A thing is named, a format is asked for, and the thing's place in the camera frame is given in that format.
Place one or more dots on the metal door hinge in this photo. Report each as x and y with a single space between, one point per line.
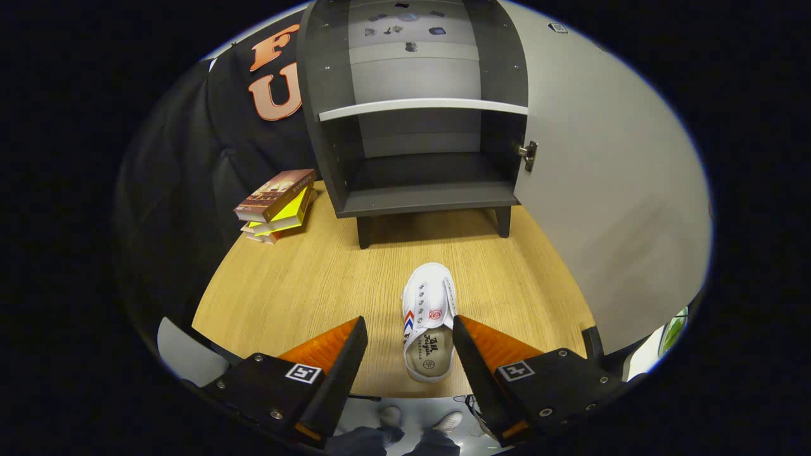
529 155

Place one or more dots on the yellow book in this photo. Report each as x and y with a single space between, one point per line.
288 215

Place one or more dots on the brown cover book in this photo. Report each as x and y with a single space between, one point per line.
275 193

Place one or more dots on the pale red book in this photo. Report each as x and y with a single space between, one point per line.
263 236

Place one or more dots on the white cabinet shelf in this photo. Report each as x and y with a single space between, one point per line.
424 106

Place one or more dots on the person's right shoe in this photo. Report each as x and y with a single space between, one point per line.
450 422

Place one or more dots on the black backdrop cloth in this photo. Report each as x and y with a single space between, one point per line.
177 190

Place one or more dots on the person's leg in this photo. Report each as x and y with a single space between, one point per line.
361 442
437 444

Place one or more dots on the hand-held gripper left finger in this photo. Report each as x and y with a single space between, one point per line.
339 380

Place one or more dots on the person's shoe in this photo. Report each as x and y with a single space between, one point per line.
389 416
450 422

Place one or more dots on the white canvas shoe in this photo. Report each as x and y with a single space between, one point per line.
431 297

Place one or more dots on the person's left leg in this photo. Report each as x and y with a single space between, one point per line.
361 442

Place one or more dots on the dark grey shoe cabinet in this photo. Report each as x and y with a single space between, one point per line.
431 199

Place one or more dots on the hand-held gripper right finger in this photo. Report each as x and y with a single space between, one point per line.
481 380

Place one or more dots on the person's left shoe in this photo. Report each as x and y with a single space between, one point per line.
389 416

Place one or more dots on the green object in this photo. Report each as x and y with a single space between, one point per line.
675 329

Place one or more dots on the person's right leg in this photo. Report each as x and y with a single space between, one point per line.
437 444

